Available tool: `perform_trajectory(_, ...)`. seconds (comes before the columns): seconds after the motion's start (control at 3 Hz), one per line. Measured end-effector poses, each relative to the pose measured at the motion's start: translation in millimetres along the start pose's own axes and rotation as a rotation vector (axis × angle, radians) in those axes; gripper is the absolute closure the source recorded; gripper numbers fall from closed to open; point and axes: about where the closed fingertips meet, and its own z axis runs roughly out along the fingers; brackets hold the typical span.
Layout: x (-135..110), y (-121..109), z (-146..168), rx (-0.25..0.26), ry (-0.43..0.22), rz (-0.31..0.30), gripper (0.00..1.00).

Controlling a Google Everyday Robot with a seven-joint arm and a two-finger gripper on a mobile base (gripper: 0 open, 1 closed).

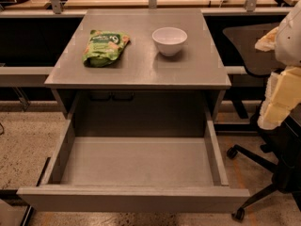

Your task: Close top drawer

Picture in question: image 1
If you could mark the green snack bag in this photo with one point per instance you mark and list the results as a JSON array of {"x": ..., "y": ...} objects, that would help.
[{"x": 104, "y": 48}]

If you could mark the white bowl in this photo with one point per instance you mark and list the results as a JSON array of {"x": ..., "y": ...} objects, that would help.
[{"x": 169, "y": 40}]

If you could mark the black stand base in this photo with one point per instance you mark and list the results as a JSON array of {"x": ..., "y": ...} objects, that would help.
[{"x": 13, "y": 210}]

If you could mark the grey drawer cabinet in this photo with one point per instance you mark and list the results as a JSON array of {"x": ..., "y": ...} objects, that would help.
[{"x": 198, "y": 65}]

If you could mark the black office chair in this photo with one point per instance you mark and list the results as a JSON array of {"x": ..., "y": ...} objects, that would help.
[{"x": 283, "y": 141}]

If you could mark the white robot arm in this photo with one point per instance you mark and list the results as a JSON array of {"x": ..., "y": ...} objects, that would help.
[{"x": 285, "y": 39}]

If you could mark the grey top drawer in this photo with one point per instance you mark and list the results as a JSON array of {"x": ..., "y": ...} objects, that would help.
[{"x": 136, "y": 152}]

